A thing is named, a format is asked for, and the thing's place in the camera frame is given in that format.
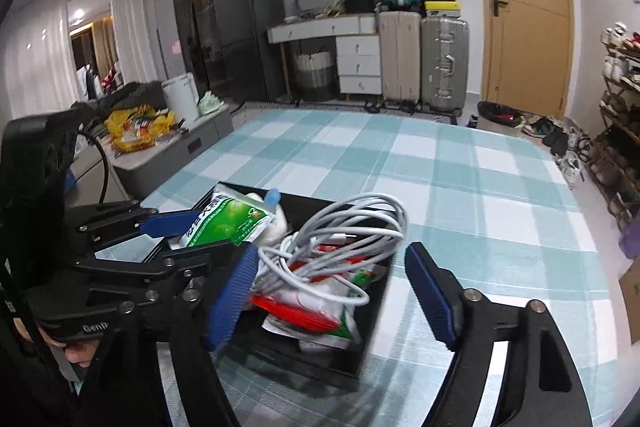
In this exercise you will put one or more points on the wooden shoe rack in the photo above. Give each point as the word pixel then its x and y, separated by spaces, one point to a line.
pixel 600 157

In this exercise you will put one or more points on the black storage box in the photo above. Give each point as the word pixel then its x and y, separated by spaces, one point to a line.
pixel 300 357

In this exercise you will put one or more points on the dark grey fridge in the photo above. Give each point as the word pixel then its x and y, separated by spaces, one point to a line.
pixel 250 32

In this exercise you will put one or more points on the silver suitcase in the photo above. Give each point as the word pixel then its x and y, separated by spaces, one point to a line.
pixel 445 62

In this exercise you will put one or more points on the yellow plastic bag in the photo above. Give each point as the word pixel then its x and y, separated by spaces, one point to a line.
pixel 125 119

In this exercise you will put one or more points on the black yellow shoe box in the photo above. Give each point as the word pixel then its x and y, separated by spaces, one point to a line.
pixel 442 9

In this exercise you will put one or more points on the rows of assorted shoes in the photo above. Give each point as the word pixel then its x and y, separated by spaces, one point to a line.
pixel 620 72

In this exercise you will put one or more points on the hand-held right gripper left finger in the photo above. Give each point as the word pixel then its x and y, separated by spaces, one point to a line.
pixel 235 297

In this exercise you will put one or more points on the white curtain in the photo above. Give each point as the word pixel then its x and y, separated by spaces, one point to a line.
pixel 140 17
pixel 35 57

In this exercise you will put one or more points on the green tissue packet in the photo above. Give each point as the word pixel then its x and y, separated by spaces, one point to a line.
pixel 225 217

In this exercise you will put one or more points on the cardboard box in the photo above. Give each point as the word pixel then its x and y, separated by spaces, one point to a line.
pixel 631 302

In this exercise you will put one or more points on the scattered pile of shoes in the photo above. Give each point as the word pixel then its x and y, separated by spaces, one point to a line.
pixel 560 142

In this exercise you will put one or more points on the black red bag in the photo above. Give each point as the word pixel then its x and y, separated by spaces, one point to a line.
pixel 500 113

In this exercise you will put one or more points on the white packet green red print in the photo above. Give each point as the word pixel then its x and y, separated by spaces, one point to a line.
pixel 350 322

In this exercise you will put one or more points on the white fluffy pad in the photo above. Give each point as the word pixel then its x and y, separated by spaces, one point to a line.
pixel 277 227

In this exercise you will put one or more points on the grey side cabinet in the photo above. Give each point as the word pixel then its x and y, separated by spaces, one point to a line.
pixel 200 137

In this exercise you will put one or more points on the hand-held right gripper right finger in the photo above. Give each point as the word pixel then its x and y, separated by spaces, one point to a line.
pixel 430 302

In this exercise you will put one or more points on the white desk with drawers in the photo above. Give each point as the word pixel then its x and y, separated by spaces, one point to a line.
pixel 357 57

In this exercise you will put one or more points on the beige suitcase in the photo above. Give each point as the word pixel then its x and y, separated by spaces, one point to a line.
pixel 400 57

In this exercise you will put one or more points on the dark cloth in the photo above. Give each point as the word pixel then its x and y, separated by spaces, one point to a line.
pixel 135 94

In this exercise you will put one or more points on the person's left hand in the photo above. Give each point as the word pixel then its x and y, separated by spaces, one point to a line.
pixel 82 353

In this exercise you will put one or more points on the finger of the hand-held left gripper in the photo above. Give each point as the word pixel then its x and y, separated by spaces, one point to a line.
pixel 273 197
pixel 170 223

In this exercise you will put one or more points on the wooden door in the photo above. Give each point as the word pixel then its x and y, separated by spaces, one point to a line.
pixel 525 7

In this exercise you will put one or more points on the dark glass wardrobe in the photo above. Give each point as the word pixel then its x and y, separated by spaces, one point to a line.
pixel 195 22

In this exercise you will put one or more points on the grey white laundry basket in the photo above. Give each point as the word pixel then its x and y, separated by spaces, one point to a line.
pixel 315 77

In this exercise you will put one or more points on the purple bag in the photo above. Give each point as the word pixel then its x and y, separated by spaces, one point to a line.
pixel 631 239

